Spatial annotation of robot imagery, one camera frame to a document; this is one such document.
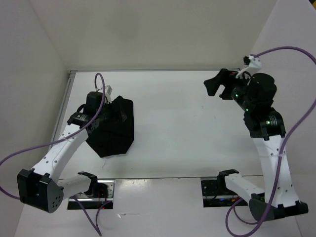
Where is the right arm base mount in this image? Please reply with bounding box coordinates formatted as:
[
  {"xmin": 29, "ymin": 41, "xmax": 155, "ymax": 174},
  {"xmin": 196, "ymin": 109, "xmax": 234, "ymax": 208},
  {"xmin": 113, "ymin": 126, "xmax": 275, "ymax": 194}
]
[{"xmin": 200, "ymin": 179, "xmax": 239, "ymax": 208}]

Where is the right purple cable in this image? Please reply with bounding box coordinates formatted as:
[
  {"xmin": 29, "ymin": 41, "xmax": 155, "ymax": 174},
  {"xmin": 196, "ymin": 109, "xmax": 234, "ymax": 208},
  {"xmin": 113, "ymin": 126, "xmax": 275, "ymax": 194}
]
[{"xmin": 226, "ymin": 46, "xmax": 316, "ymax": 236}]

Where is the black skirt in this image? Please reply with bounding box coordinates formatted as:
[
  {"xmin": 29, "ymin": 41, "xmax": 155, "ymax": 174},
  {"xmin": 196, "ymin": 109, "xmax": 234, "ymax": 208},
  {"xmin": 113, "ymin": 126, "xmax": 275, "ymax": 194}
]
[{"xmin": 86, "ymin": 98, "xmax": 134, "ymax": 158}]

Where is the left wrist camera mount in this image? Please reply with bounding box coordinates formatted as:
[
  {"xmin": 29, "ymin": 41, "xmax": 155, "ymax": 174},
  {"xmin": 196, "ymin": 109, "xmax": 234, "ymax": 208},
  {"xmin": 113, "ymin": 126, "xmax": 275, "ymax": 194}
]
[{"xmin": 96, "ymin": 85, "xmax": 112, "ymax": 104}]

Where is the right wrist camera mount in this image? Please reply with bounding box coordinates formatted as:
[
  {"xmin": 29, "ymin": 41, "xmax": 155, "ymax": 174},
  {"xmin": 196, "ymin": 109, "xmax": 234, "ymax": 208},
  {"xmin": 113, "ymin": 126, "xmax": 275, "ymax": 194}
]
[{"xmin": 236, "ymin": 55, "xmax": 262, "ymax": 79}]

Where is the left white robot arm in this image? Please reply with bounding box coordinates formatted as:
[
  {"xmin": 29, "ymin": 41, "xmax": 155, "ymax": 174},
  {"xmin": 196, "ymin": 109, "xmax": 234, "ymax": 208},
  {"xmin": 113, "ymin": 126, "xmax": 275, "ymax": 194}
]
[{"xmin": 17, "ymin": 92, "xmax": 134, "ymax": 213}]

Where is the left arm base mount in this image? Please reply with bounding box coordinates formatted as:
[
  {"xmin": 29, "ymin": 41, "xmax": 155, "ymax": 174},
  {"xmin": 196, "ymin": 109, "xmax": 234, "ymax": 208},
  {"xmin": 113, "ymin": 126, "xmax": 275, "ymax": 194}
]
[{"xmin": 75, "ymin": 179, "xmax": 116, "ymax": 210}]

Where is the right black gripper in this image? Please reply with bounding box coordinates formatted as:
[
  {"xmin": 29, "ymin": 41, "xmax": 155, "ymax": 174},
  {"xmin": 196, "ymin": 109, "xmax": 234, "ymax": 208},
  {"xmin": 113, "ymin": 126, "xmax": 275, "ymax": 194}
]
[{"xmin": 202, "ymin": 67, "xmax": 252, "ymax": 109}]

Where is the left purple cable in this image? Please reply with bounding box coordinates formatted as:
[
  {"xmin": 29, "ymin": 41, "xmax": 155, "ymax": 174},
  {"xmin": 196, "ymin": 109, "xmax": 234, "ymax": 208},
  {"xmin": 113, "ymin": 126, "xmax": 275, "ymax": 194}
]
[{"xmin": 0, "ymin": 73, "xmax": 111, "ymax": 236}]

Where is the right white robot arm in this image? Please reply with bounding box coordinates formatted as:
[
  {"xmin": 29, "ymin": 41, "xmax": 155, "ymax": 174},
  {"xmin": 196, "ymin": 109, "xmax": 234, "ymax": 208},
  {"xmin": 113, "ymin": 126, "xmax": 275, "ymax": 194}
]
[{"xmin": 204, "ymin": 69, "xmax": 309, "ymax": 221}]

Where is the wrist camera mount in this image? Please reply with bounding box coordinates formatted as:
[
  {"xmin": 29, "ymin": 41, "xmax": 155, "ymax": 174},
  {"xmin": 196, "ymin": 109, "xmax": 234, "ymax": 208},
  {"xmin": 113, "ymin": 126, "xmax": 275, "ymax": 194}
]
[
  {"xmin": 96, "ymin": 85, "xmax": 112, "ymax": 104},
  {"xmin": 236, "ymin": 55, "xmax": 262, "ymax": 79}
]

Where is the purple cable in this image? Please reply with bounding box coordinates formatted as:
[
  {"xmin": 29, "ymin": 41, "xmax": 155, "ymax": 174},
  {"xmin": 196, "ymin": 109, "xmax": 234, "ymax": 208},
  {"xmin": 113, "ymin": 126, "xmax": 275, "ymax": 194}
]
[
  {"xmin": 226, "ymin": 46, "xmax": 316, "ymax": 236},
  {"xmin": 0, "ymin": 73, "xmax": 111, "ymax": 236}
]

